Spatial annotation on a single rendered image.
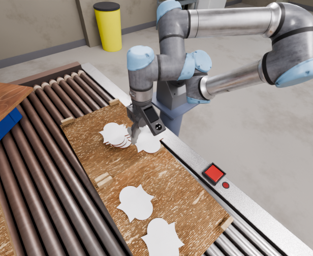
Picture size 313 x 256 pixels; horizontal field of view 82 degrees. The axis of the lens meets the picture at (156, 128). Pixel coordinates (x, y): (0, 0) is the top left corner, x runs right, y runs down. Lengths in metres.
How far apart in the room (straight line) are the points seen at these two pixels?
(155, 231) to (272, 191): 1.59
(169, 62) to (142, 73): 0.08
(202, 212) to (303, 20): 0.69
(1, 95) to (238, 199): 1.21
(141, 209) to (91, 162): 0.30
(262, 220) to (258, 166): 1.39
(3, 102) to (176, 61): 0.87
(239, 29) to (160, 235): 0.70
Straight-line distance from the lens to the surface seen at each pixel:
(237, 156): 2.18
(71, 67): 1.47
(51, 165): 0.92
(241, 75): 0.78
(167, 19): 0.59
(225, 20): 0.63
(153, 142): 0.72
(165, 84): 1.08
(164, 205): 0.74
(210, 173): 0.84
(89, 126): 0.99
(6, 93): 1.20
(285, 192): 2.20
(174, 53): 0.54
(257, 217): 0.85
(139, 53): 0.51
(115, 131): 0.90
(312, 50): 0.71
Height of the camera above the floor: 1.63
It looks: 48 degrees down
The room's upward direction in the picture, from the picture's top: 4 degrees clockwise
